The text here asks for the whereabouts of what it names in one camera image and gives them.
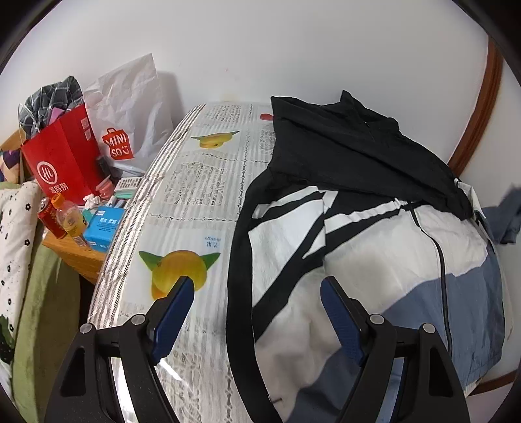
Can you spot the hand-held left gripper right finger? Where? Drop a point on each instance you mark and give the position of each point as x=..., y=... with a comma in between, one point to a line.
x=340, y=321

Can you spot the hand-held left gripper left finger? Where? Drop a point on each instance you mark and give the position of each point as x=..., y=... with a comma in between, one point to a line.
x=175, y=321

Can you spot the white blue black jacket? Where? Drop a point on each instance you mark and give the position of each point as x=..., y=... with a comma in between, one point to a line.
x=366, y=260

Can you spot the blue cardboard box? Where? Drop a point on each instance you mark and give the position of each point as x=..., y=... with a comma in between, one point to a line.
x=101, y=227

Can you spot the wooden side table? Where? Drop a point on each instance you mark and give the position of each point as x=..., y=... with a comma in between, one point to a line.
x=73, y=256

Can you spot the fruit print tablecloth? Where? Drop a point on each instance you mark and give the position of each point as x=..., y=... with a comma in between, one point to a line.
x=195, y=195

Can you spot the green blanket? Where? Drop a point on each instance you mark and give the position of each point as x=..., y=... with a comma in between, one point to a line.
x=44, y=317

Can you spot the pale green flat box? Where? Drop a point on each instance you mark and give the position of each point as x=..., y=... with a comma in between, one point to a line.
x=128, y=187

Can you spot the orange drink bottle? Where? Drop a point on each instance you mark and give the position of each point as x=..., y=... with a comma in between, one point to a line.
x=72, y=219

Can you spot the crumpled white tissue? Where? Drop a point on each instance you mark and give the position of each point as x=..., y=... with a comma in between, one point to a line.
x=92, y=201

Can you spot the red drink can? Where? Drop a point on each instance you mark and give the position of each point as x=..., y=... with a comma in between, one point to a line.
x=51, y=217

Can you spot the brown wooden baseboard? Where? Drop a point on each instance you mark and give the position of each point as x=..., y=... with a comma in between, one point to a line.
x=494, y=382

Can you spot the white floral pillow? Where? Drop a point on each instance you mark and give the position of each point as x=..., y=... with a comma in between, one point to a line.
x=18, y=244

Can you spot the grey blue cloth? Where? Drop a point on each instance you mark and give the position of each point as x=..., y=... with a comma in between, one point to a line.
x=504, y=219

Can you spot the red paper bag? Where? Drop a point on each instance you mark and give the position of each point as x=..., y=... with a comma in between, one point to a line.
x=61, y=146

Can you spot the white plastic bag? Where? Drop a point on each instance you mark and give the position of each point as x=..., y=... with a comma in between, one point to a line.
x=130, y=101

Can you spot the dark plaid cloth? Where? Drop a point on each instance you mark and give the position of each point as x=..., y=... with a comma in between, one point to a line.
x=53, y=95

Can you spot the brown wooden door frame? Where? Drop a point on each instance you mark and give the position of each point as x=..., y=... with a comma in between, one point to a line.
x=484, y=105

